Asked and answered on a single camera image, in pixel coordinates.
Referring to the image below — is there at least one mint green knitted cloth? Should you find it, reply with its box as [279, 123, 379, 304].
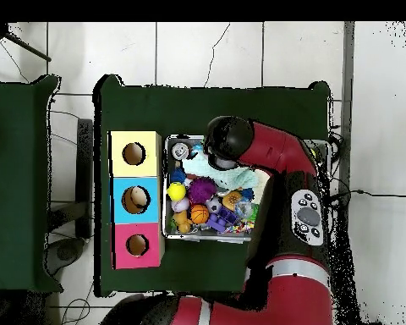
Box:
[182, 151, 260, 190]

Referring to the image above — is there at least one wooden box with three holes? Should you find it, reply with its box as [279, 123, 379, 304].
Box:
[107, 130, 165, 270]

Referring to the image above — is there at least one purple spiky ball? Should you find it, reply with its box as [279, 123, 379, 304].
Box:
[188, 176, 218, 206]

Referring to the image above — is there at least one yellow smiley face ball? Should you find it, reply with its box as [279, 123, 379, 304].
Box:
[167, 181, 187, 202]

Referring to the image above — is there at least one orange toy basketball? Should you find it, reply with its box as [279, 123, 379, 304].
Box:
[189, 204, 211, 225]

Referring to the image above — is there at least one silver drink can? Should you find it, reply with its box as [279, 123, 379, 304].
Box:
[171, 141, 190, 161]

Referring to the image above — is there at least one white ball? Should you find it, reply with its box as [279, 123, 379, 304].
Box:
[130, 187, 150, 207]

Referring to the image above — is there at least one green cloth side table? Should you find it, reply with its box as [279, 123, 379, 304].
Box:
[0, 75, 62, 294]

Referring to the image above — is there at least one shallow wire mesh bin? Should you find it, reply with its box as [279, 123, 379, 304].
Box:
[162, 135, 329, 243]

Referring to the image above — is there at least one black cable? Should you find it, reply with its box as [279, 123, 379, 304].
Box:
[331, 188, 406, 201]

